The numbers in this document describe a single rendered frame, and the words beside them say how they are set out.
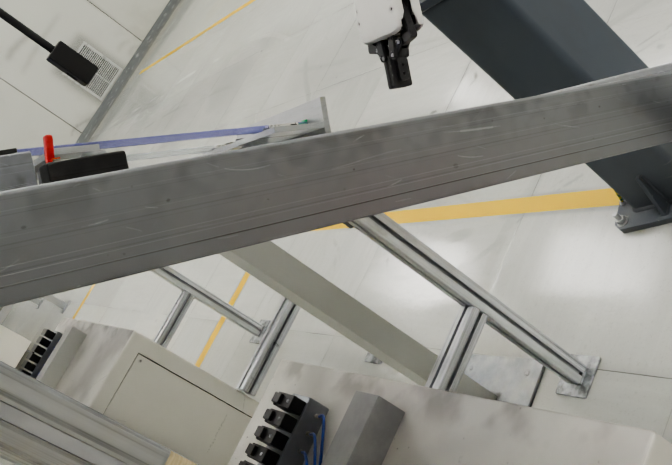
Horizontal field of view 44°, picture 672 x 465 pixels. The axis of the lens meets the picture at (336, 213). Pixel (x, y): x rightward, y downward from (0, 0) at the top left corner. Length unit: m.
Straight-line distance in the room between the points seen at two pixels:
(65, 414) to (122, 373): 1.57
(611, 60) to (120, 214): 1.30
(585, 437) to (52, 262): 0.52
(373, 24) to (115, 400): 1.16
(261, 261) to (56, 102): 7.47
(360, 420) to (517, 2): 0.82
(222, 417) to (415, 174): 1.59
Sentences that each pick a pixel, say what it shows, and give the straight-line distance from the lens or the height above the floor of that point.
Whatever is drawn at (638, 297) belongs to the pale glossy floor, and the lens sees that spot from 1.79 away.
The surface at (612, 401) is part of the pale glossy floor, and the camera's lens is 1.70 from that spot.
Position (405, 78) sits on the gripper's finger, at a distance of 1.22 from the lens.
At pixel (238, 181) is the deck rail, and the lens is 0.54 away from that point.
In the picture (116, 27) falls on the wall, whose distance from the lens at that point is 9.28.
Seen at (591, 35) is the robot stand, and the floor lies 0.41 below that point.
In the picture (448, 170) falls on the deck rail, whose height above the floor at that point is 0.92.
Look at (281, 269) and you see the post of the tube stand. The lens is 1.57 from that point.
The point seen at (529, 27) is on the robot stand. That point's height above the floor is 0.55.
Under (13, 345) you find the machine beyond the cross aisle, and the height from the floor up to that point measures 0.14.
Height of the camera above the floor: 1.21
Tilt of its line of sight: 24 degrees down
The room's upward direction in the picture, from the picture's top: 54 degrees counter-clockwise
